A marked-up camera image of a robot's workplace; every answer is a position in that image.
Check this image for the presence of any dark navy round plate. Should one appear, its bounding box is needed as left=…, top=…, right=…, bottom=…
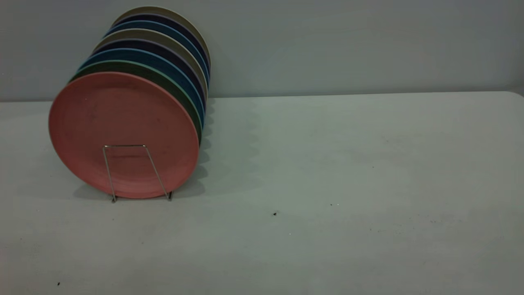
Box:
left=92, top=39, right=207, bottom=111
left=115, top=13, right=210, bottom=74

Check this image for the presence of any pink round plate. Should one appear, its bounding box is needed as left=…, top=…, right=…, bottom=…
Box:
left=48, top=72, right=200, bottom=200

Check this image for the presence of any green round plate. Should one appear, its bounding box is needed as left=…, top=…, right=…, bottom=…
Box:
left=70, top=60, right=203, bottom=146

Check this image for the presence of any blue round plate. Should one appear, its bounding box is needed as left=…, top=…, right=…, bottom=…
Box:
left=78, top=48, right=205, bottom=127
left=104, top=20, right=210, bottom=86

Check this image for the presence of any metal wire plate rack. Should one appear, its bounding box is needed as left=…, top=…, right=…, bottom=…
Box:
left=102, top=144, right=173, bottom=204

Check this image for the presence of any beige round plate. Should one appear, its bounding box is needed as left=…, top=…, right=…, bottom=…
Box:
left=111, top=5, right=212, bottom=68
left=93, top=28, right=208, bottom=99

